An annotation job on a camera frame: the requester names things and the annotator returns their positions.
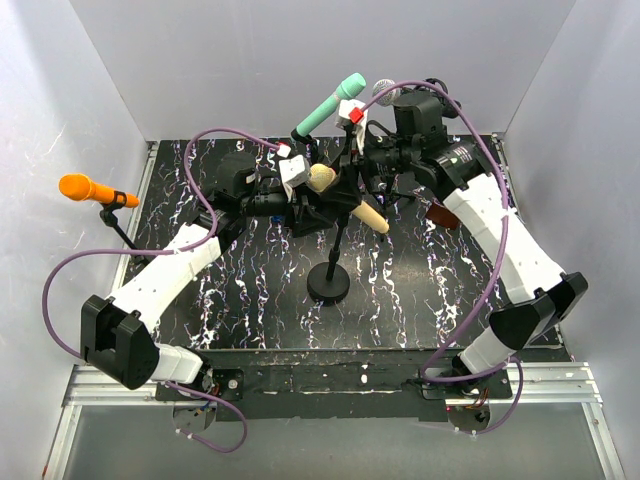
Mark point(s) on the orange microphone stand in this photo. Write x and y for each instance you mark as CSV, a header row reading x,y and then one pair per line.
x,y
109,218

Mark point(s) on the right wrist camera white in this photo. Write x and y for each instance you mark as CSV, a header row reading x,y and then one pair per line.
x,y
350,113

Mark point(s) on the aluminium frame rail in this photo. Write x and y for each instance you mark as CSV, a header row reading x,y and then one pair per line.
x,y
559,417

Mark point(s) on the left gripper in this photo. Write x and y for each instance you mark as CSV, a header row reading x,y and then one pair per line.
x,y
308,219

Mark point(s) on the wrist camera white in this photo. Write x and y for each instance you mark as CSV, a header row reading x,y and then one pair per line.
x,y
293,172
350,113

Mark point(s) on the round base microphone stand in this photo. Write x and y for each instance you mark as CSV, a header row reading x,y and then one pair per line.
x,y
328,282

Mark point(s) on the teal microphone tripod stand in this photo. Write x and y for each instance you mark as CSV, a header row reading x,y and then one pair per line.
x,y
311,145

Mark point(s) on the wooden metronome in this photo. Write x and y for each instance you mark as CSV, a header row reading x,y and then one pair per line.
x,y
441,216

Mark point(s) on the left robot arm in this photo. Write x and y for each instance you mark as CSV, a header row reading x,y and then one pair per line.
x,y
116,331

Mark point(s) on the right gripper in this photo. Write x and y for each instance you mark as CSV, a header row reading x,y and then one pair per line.
x,y
347,178

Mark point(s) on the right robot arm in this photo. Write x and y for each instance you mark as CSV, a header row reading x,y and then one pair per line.
x,y
467,181

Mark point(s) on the cream microphone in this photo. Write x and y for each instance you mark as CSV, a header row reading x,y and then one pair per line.
x,y
370,217

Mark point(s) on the shock mount tripod stand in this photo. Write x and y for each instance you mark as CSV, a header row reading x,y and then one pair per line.
x,y
390,195

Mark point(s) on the teal microphone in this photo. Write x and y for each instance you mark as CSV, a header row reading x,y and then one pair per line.
x,y
348,89

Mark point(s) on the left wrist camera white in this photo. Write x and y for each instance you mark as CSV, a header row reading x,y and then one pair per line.
x,y
293,172

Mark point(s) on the black marble pattern mat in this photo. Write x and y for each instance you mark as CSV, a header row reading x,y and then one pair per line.
x,y
411,290

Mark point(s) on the orange microphone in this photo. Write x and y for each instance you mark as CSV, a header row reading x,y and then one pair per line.
x,y
80,187

